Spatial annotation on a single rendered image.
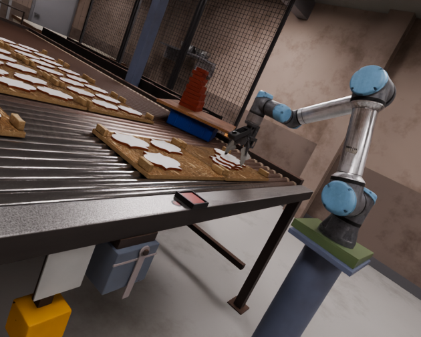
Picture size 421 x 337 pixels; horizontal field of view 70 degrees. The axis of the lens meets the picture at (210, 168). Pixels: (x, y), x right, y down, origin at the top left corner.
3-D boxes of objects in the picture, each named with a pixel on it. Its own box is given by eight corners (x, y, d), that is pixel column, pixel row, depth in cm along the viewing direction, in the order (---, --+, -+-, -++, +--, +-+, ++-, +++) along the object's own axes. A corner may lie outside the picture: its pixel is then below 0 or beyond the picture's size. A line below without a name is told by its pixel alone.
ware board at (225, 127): (235, 128, 231) (236, 126, 231) (229, 135, 183) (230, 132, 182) (176, 101, 234) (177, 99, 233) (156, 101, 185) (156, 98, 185)
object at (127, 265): (143, 292, 82) (168, 237, 77) (99, 311, 70) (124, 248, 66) (119, 266, 88) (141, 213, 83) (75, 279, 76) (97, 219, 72)
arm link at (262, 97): (268, 93, 135) (256, 87, 141) (258, 116, 138) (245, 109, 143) (278, 97, 140) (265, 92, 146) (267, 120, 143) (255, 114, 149)
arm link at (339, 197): (362, 221, 110) (399, 77, 110) (348, 219, 99) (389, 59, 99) (331, 212, 119) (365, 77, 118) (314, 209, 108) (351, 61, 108)
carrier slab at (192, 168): (223, 180, 124) (224, 177, 123) (147, 178, 91) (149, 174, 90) (170, 144, 143) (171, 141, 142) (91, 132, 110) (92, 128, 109)
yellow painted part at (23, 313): (63, 337, 67) (95, 251, 61) (19, 357, 59) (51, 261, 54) (47, 311, 71) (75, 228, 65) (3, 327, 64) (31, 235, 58)
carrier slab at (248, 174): (268, 181, 158) (269, 178, 158) (226, 181, 125) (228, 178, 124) (220, 152, 176) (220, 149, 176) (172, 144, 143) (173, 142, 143)
